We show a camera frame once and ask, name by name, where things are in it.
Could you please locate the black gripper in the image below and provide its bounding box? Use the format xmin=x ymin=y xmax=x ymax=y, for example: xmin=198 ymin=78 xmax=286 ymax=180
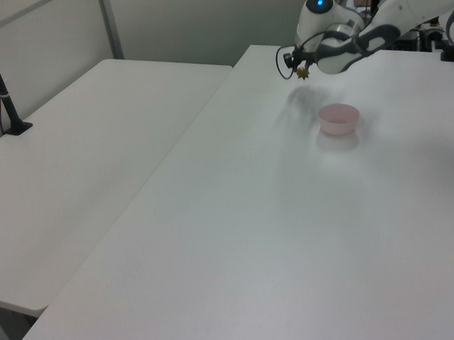
xmin=283 ymin=48 xmax=314 ymax=72

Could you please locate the pink plastic bowl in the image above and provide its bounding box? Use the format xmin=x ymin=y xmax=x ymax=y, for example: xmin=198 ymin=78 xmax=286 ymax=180
xmin=317 ymin=102 xmax=362 ymax=137

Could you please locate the dark electronics equipment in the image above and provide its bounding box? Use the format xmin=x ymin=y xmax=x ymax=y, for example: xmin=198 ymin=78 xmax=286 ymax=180
xmin=393 ymin=27 xmax=435 ymax=54

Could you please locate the black table clamp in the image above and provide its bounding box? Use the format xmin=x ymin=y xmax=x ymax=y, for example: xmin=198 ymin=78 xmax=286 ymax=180
xmin=438 ymin=42 xmax=454 ymax=63

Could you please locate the white side table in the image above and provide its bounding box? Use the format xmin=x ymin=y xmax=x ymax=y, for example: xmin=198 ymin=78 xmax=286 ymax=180
xmin=0 ymin=54 xmax=242 ymax=319

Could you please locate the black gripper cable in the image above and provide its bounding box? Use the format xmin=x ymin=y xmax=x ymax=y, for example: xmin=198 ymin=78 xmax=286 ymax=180
xmin=274 ymin=31 xmax=329 ymax=81

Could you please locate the grey metal frame post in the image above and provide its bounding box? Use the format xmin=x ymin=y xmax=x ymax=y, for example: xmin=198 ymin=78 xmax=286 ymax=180
xmin=98 ymin=0 xmax=124 ymax=60

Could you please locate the black camera stand pole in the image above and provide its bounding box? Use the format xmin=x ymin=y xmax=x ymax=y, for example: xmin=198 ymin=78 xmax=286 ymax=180
xmin=0 ymin=27 xmax=34 ymax=137

